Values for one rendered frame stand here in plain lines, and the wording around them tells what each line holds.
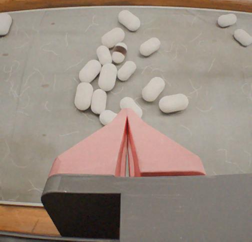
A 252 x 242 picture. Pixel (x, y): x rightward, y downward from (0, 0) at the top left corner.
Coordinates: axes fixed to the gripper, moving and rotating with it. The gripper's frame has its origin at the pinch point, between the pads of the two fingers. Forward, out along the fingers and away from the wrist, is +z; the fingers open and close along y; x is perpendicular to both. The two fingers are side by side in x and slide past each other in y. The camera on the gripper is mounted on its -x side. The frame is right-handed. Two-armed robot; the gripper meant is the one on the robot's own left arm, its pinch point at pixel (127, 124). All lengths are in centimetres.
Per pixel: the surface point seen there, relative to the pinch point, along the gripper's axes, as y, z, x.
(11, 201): 14.5, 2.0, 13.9
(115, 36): 1.6, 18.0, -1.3
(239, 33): -17.4, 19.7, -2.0
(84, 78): 5.6, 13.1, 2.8
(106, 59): 2.8, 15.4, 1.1
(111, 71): 2.0, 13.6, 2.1
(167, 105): -4.9, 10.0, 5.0
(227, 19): -15.8, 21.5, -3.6
